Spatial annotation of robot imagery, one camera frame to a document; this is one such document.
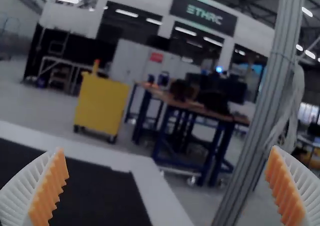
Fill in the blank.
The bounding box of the white cable bundle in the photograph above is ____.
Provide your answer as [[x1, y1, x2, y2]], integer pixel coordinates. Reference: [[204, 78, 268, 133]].
[[282, 58, 307, 152]]

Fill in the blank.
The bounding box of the grey aluminium post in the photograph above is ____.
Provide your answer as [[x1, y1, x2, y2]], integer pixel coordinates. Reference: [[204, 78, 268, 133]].
[[212, 0, 305, 226]]

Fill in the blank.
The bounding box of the blue workbench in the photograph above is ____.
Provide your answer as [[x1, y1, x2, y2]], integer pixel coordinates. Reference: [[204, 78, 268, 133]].
[[126, 78, 251, 188]]

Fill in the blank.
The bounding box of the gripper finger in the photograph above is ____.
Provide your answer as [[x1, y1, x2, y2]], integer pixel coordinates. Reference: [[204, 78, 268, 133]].
[[264, 145, 320, 226], [0, 147, 70, 226]]

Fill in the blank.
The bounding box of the dark wall sign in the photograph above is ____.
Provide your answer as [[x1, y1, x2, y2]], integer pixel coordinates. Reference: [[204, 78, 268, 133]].
[[169, 0, 238, 37]]

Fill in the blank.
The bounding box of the yellow wheeled cart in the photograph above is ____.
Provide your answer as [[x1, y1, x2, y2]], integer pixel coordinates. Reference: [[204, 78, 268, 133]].
[[73, 59, 131, 144]]

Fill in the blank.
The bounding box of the grey metal cabinet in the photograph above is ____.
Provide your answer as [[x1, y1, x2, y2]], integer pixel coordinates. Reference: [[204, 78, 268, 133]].
[[116, 38, 201, 97]]

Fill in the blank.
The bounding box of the black partition wall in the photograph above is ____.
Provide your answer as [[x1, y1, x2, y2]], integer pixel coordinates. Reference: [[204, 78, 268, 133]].
[[23, 23, 118, 84]]

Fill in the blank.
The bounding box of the black mat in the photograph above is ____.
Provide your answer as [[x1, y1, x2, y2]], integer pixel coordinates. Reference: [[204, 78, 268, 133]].
[[0, 137, 154, 226]]

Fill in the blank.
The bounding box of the grey metal table frame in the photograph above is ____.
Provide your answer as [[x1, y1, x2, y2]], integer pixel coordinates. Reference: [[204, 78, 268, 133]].
[[39, 55, 85, 96]]

